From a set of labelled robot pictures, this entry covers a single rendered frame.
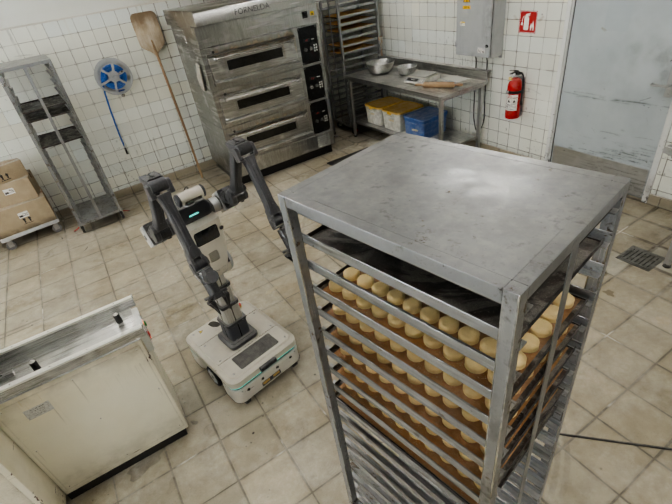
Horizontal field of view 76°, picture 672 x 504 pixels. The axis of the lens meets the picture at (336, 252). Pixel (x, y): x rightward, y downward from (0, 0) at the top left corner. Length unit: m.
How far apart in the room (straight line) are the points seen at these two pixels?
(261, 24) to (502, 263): 4.98
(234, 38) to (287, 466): 4.35
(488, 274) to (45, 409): 2.24
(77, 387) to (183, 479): 0.80
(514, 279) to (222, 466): 2.30
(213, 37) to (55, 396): 3.96
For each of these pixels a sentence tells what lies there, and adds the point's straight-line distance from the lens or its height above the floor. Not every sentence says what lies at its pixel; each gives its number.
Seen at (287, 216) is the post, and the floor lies 1.76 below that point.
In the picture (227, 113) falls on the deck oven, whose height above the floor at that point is 0.93.
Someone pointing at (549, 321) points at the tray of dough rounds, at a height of 1.50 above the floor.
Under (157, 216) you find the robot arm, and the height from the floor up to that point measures 1.39.
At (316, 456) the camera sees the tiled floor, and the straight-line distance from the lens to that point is 2.69.
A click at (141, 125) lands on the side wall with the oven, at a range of 6.31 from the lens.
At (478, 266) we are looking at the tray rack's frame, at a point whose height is 1.82.
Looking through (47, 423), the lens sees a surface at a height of 0.61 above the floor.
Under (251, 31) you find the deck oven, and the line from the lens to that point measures 5.51.
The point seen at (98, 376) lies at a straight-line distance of 2.52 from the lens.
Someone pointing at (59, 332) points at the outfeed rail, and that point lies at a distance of 2.70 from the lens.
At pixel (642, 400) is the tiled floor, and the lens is 3.11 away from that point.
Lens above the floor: 2.30
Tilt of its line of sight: 34 degrees down
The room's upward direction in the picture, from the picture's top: 9 degrees counter-clockwise
